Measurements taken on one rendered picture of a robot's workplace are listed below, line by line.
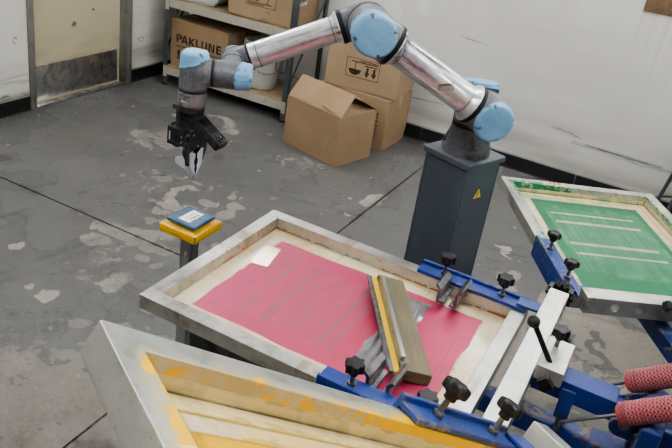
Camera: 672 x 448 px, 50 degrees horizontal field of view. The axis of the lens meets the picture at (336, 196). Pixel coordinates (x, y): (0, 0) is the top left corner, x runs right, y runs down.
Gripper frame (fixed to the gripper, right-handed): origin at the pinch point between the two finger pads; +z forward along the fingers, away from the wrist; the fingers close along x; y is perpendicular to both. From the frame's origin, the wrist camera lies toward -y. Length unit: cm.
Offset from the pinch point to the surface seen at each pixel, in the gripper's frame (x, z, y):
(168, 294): 35.3, 12.8, -21.1
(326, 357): 30, 15, -62
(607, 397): 14, 6, -120
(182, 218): 2.8, 13.2, 0.9
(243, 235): 2.0, 11.3, -19.6
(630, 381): 8, 4, -123
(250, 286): 17.1, 14.8, -32.6
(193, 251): 0.6, 24.1, -2.1
